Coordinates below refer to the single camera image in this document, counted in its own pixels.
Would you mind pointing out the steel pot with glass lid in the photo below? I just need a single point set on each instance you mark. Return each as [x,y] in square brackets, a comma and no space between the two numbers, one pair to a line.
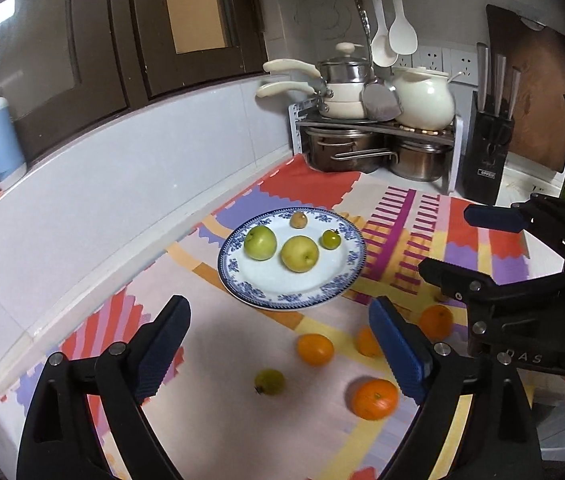
[345,67]

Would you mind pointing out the black knife block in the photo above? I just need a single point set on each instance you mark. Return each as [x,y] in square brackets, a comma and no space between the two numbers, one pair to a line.
[487,160]

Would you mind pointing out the white rice spoon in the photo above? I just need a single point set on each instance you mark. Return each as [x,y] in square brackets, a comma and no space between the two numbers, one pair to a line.
[403,35]

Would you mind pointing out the dark metal shelf rack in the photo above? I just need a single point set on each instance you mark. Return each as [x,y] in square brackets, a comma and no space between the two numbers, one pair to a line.
[454,160]

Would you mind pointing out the white ladle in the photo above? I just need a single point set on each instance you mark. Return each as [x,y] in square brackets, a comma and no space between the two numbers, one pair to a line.
[381,45]

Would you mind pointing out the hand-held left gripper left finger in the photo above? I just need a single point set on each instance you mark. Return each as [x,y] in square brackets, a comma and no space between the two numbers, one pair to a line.
[162,350]

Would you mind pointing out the dark wooden window frame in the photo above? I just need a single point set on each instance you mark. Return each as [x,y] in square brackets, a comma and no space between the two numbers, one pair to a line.
[132,60]

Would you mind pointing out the cream ceramic pot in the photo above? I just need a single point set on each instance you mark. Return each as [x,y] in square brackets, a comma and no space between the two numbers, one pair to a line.
[425,100]

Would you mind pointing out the cream frying pan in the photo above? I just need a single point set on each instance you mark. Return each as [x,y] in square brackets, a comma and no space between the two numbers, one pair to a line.
[342,108]

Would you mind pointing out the small steel pot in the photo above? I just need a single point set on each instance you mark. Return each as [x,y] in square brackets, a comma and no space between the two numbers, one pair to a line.
[420,162]

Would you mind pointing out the blue and white plate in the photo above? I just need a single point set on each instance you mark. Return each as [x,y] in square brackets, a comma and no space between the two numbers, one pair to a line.
[272,285]

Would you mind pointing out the cream saucepan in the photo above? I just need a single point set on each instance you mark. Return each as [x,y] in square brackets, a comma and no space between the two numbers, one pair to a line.
[345,91]

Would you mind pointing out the brown wooden cutting board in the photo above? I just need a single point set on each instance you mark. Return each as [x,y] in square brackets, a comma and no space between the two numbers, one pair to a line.
[537,90]

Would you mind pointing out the yellow-green apple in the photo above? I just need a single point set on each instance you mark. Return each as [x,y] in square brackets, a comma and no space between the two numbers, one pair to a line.
[300,254]

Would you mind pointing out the small brown fruit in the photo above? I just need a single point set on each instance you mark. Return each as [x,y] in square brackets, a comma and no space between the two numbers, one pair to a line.
[299,220]

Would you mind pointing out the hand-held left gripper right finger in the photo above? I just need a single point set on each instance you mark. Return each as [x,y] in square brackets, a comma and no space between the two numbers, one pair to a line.
[397,355]

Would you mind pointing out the white wall socket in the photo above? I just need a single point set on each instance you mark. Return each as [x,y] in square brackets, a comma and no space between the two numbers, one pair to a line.
[428,57]
[462,62]

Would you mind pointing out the orange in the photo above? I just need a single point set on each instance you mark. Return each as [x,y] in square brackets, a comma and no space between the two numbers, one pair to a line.
[375,398]
[367,342]
[316,349]
[436,321]

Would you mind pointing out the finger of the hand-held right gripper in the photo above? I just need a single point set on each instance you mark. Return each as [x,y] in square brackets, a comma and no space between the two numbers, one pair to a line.
[457,277]
[492,217]

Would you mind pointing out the wooden bead trivet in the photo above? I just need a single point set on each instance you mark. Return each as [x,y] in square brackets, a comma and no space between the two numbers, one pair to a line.
[425,130]

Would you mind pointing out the large steel pot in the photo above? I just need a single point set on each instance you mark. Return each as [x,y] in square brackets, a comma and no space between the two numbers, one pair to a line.
[347,152]

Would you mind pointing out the steel spatula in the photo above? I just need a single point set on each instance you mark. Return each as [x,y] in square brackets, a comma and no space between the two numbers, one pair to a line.
[381,102]

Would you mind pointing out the white plastic rack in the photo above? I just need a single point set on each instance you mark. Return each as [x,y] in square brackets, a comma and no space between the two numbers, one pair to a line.
[296,125]

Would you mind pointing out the colourful patterned mat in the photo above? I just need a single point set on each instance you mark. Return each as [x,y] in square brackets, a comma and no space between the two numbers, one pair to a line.
[232,340]

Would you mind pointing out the blue and white pump bottle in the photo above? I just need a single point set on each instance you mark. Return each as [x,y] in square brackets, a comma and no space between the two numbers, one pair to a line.
[0,130]

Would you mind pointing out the small green tomato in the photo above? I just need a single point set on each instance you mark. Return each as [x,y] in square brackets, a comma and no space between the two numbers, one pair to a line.
[332,239]

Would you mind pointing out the green apple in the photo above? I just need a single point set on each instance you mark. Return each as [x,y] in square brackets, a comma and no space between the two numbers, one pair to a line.
[260,242]

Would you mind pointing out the small green citrus fruit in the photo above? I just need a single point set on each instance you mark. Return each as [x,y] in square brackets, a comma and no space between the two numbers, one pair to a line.
[269,381]

